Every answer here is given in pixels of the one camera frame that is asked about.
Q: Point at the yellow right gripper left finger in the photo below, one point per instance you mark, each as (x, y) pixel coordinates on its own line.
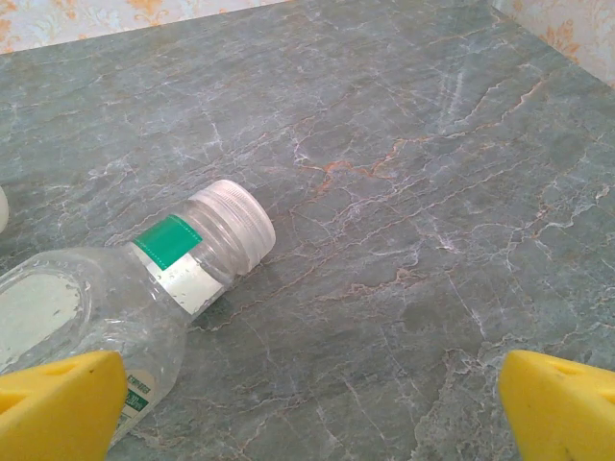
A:
(57, 413)

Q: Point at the clear bottle green neck label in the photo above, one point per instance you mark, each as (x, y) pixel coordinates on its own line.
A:
(158, 298)

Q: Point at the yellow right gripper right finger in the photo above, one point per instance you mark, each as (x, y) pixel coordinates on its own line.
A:
(562, 418)

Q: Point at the large square clear bottle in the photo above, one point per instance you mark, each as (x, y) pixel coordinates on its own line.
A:
(3, 209)

